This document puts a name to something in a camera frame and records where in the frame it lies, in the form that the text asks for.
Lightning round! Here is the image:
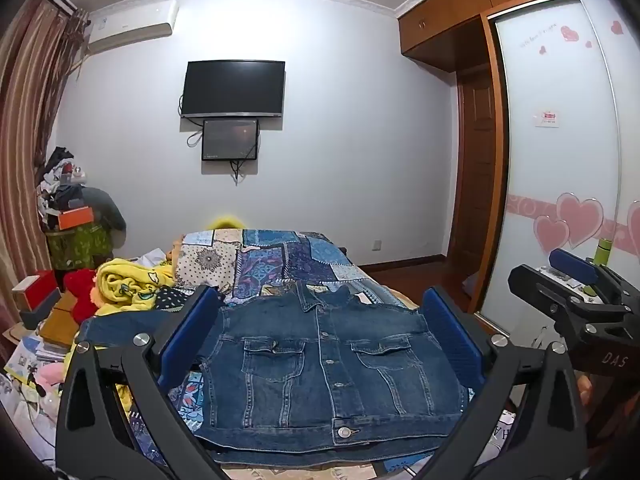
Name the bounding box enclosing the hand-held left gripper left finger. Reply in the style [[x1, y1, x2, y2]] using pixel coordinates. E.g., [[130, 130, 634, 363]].
[[55, 285, 231, 480]]

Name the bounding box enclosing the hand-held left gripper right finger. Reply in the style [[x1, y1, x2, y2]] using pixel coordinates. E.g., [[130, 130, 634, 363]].
[[422, 285, 588, 480]]

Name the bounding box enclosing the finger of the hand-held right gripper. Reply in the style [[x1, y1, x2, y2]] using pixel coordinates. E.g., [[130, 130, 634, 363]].
[[507, 263, 617, 334], [548, 248, 640, 307]]

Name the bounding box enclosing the blue denim jacket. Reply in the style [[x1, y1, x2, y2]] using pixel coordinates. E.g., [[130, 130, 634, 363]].
[[77, 280, 471, 457]]

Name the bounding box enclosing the pile of mixed clothes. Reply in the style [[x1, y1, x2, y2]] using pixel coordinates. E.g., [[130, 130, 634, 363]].
[[36, 146, 89, 231]]

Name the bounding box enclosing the person's right hand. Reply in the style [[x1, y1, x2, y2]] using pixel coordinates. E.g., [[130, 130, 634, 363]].
[[574, 374, 596, 411]]

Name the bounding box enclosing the dark polka-dot cloth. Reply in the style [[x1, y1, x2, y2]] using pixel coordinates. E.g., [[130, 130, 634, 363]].
[[151, 285, 195, 312]]

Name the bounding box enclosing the yellow printed blanket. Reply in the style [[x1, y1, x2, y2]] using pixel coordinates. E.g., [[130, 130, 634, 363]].
[[94, 257, 177, 317]]

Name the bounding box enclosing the white heart-print wardrobe door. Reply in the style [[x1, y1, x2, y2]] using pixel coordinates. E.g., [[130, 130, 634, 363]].
[[487, 0, 640, 343]]

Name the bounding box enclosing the yellow plush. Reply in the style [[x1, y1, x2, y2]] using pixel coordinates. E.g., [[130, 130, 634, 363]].
[[206, 215, 249, 231]]

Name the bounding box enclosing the red plush toy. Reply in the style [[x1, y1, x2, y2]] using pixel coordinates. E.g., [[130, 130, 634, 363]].
[[62, 268, 102, 324]]

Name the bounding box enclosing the blue patchwork quilt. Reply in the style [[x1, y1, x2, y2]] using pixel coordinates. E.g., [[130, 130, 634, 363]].
[[127, 227, 418, 480]]

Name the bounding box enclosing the brown cardboard box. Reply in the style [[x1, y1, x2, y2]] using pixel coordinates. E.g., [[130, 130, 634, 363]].
[[37, 290, 82, 349]]

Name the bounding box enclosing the green patterned bag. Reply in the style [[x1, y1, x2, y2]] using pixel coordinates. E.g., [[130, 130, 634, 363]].
[[46, 222, 114, 272]]

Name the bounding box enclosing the brown wooden door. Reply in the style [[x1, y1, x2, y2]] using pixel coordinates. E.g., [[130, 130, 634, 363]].
[[454, 67, 507, 311]]

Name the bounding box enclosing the pink soft toy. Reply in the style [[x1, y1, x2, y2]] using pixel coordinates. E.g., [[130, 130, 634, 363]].
[[34, 359, 67, 388]]

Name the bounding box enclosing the grey garment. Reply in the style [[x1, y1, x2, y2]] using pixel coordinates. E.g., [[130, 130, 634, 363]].
[[80, 186, 127, 249]]

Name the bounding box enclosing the red and white box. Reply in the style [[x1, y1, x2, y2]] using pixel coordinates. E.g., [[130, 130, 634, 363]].
[[11, 270, 62, 312]]

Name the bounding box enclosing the stack of papers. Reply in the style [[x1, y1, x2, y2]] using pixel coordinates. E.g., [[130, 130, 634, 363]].
[[4, 334, 68, 378]]

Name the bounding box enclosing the orange box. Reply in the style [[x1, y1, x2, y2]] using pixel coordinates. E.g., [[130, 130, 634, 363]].
[[57, 205, 96, 231]]

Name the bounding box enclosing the brown striped curtain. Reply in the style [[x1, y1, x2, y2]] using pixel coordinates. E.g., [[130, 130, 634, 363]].
[[0, 0, 92, 311]]

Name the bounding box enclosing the wooden overhead cabinet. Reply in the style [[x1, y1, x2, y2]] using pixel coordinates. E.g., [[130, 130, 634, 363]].
[[397, 0, 601, 61]]

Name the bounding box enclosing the white air conditioner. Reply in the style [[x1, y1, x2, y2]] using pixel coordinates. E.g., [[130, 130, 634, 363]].
[[86, 0, 180, 54]]

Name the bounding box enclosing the small black wall monitor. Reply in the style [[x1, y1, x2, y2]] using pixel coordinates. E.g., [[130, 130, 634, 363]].
[[201, 118, 261, 162]]

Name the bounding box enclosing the black wall television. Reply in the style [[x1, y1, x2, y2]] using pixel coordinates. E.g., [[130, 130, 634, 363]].
[[180, 60, 287, 120]]

